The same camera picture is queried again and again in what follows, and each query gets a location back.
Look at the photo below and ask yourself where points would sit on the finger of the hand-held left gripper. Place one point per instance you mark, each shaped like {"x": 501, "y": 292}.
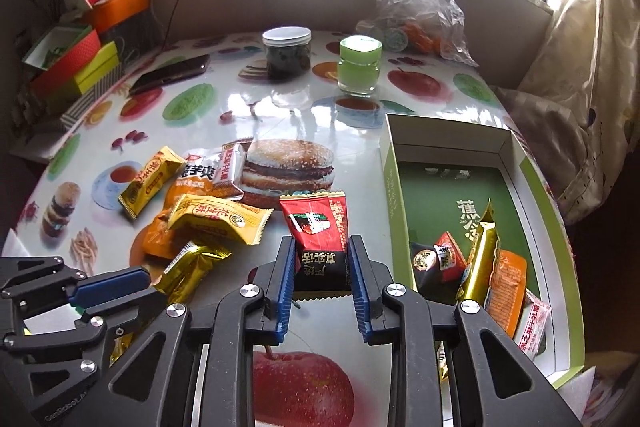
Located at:
{"x": 135, "y": 309}
{"x": 110, "y": 287}

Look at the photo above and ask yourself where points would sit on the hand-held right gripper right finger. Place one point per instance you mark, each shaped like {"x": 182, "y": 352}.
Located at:
{"x": 361, "y": 287}

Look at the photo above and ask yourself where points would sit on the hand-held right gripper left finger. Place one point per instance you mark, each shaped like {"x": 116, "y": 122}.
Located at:
{"x": 282, "y": 292}

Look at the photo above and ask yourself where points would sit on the orange snack packet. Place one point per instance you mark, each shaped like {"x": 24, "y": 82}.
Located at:
{"x": 160, "y": 237}
{"x": 507, "y": 287}

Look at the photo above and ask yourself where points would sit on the red black snack packet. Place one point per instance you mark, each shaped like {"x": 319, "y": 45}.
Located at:
{"x": 315, "y": 227}
{"x": 440, "y": 259}

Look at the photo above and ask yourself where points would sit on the yellow snack packet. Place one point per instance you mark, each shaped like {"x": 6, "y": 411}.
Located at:
{"x": 150, "y": 182}
{"x": 220, "y": 219}

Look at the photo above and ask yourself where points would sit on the long gold snack bar packet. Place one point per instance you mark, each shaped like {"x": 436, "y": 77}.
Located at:
{"x": 482, "y": 257}

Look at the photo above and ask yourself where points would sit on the white red snack packet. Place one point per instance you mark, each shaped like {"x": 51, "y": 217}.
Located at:
{"x": 235, "y": 167}
{"x": 532, "y": 327}

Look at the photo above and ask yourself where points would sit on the green white cardboard box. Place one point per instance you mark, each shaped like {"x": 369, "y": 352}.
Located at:
{"x": 450, "y": 187}

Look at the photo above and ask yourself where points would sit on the orange white snack pouch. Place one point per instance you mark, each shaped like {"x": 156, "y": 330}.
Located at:
{"x": 200, "y": 177}

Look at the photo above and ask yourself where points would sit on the white foam sheet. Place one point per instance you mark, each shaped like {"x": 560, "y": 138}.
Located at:
{"x": 580, "y": 387}
{"x": 50, "y": 319}

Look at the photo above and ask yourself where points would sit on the striped black white box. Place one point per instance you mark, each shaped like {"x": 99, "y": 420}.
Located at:
{"x": 90, "y": 99}

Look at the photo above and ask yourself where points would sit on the lime green box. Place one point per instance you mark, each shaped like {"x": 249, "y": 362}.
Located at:
{"x": 97, "y": 69}

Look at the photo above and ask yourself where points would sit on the green jar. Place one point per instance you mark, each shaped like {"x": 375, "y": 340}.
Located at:
{"x": 359, "y": 67}

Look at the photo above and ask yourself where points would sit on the black smartphone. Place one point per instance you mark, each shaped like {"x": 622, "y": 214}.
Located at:
{"x": 170, "y": 74}

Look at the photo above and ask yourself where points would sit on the red perforated box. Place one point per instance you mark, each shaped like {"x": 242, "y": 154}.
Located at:
{"x": 65, "y": 62}

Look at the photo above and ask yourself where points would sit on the beige striped cloth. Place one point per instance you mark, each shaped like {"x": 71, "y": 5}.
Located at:
{"x": 545, "y": 147}

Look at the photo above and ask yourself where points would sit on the dark-filled clear plastic jar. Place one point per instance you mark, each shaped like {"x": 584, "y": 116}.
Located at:
{"x": 287, "y": 54}

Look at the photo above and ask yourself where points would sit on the clear plastic bag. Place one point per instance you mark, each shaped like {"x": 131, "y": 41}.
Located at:
{"x": 425, "y": 2}

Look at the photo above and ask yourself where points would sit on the cream patterned curtain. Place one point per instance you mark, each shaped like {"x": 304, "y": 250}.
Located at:
{"x": 590, "y": 32}

